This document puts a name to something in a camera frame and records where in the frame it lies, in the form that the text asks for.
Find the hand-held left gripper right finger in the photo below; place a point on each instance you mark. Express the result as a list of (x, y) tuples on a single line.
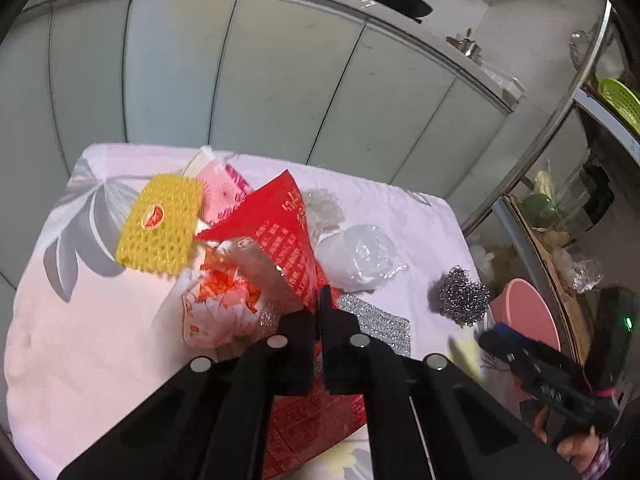
[(340, 355)]

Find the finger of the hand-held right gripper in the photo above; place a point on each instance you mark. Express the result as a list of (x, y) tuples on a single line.
[(495, 347), (507, 332)]

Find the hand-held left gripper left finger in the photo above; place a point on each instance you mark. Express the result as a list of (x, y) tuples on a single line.
[(300, 350)]

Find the pink plastic basin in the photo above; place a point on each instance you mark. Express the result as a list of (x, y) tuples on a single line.
[(525, 310)]

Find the red plastic bag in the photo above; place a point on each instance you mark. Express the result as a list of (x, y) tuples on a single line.
[(280, 230)]

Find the yellow foam net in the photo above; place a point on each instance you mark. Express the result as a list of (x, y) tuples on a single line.
[(160, 240)]

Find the person's right hand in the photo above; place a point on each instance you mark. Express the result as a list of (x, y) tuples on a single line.
[(580, 452)]

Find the silver glitter cloth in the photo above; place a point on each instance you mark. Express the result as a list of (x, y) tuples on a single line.
[(380, 325)]

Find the steel wool scrubber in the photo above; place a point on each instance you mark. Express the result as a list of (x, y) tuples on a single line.
[(457, 295)]

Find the cardboard sheet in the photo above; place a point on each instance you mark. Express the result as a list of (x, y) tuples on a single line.
[(542, 255)]

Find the white orange-printed plastic bag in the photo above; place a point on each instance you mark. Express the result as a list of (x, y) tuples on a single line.
[(215, 310)]

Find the crumpled clear bag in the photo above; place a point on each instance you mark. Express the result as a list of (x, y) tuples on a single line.
[(585, 272)]

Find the clear plastic bag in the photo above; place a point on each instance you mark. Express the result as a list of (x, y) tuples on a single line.
[(350, 255)]

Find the green melon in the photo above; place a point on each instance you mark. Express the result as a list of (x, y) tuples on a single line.
[(540, 207)]

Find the metal shelf rack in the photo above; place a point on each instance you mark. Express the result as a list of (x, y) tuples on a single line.
[(492, 200)]

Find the pink snack wrapper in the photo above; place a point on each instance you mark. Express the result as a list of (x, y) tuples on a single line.
[(222, 192)]

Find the white box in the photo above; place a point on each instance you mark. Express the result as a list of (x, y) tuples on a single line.
[(502, 80)]

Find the green plastic basket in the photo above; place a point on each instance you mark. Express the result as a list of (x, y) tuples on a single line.
[(620, 97)]

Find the grey kitchen cabinet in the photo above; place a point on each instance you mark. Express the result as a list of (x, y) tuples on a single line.
[(275, 85)]

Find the small metal pot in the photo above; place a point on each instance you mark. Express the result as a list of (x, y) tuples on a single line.
[(470, 49)]

